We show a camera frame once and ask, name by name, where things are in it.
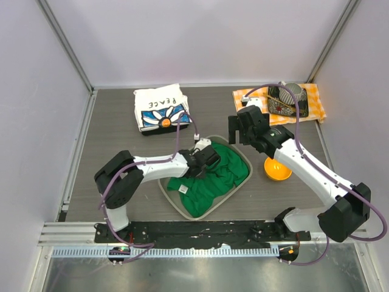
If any green t shirt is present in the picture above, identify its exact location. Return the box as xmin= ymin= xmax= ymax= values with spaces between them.
xmin=167 ymin=141 xmax=250 ymax=218

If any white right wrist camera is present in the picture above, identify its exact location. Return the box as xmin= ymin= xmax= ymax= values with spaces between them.
xmin=241 ymin=96 xmax=263 ymax=110

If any black floral square plate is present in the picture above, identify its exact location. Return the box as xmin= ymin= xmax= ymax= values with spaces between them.
xmin=267 ymin=86 xmax=309 ymax=117

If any slotted cable duct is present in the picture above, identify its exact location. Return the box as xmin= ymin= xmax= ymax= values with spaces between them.
xmin=52 ymin=245 xmax=279 ymax=259

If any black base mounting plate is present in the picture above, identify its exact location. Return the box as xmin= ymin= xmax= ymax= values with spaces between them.
xmin=94 ymin=219 xmax=312 ymax=249

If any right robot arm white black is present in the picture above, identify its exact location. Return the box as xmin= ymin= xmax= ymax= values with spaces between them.
xmin=228 ymin=105 xmax=371 ymax=243

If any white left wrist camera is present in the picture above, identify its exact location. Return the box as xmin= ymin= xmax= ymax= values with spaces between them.
xmin=193 ymin=134 xmax=212 ymax=153

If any black folded t shirt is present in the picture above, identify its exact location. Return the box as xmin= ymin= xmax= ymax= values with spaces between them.
xmin=140 ymin=125 xmax=177 ymax=136

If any grey plastic tray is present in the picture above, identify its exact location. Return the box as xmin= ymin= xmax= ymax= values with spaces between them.
xmin=158 ymin=135 xmax=253 ymax=221

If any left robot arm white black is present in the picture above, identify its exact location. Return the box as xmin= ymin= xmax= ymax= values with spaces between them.
xmin=94 ymin=145 xmax=221 ymax=243

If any chopstick on plate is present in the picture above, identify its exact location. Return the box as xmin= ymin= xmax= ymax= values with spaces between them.
xmin=266 ymin=94 xmax=295 ymax=108

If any grey striped mug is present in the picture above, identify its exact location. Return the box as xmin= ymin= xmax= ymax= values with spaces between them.
xmin=278 ymin=81 xmax=308 ymax=105

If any white folded daisy t shirt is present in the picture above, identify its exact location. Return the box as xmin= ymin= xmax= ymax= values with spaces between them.
xmin=134 ymin=83 xmax=192 ymax=133

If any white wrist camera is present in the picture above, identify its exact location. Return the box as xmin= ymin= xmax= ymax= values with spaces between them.
xmin=241 ymin=96 xmax=263 ymax=110
xmin=193 ymin=134 xmax=212 ymax=153

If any orange bowl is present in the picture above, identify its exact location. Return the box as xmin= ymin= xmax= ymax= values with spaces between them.
xmin=264 ymin=158 xmax=292 ymax=181

